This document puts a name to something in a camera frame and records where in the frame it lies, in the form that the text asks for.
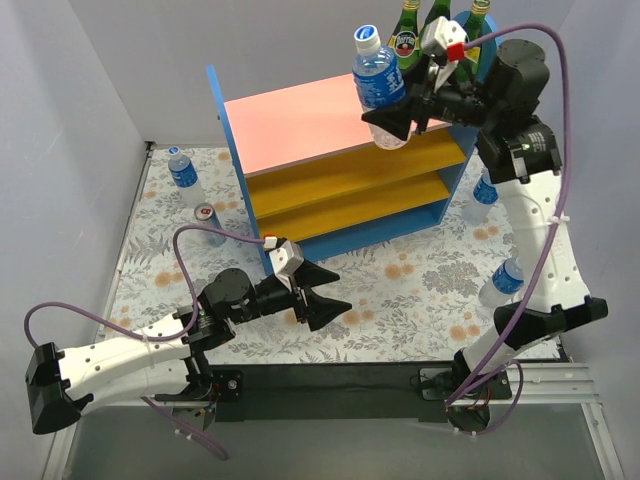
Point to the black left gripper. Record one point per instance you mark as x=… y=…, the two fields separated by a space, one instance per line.
x=301 y=298

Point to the red bull can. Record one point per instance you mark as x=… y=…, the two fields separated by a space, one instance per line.
x=206 y=215

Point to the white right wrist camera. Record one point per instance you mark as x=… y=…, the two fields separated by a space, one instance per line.
x=443 y=37

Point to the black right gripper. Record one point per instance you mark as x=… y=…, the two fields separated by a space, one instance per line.
x=420 y=106

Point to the water bottle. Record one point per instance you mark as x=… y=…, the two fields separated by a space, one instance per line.
x=185 y=177
x=481 y=200
x=376 y=73
x=503 y=284

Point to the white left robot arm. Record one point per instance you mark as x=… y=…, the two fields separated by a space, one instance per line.
x=166 y=360

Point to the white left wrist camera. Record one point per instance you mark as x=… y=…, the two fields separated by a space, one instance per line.
x=285 y=257

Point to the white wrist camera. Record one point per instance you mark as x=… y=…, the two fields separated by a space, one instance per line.
x=285 y=257
x=443 y=37

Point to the aluminium frame rail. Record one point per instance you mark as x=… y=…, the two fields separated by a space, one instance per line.
x=549 y=425

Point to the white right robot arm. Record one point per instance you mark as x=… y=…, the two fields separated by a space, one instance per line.
x=530 y=169

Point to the blue wooden shelf unit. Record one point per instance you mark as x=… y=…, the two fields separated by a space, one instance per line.
x=310 y=172

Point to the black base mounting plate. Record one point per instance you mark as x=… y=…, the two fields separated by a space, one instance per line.
x=342 y=391

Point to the green Perrier bottle yellow label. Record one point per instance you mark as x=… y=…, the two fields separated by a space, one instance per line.
x=404 y=39

